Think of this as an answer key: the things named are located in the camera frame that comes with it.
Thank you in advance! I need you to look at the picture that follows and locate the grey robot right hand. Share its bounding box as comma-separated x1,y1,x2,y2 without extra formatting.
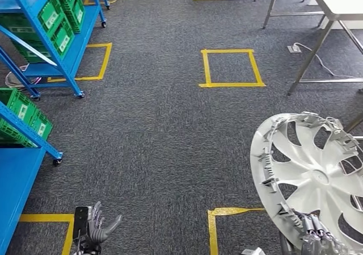
294,212,352,255

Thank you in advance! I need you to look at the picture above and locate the grey plastic wheel hubcap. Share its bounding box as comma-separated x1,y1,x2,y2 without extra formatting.
250,111,363,254

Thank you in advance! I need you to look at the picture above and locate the chrome round floor base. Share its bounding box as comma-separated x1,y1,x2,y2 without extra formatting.
5,63,41,91

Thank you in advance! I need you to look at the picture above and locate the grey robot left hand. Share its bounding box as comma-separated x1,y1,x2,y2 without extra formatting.
82,201,123,255

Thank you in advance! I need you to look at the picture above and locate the white floor cable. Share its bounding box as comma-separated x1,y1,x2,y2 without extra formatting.
293,41,359,79

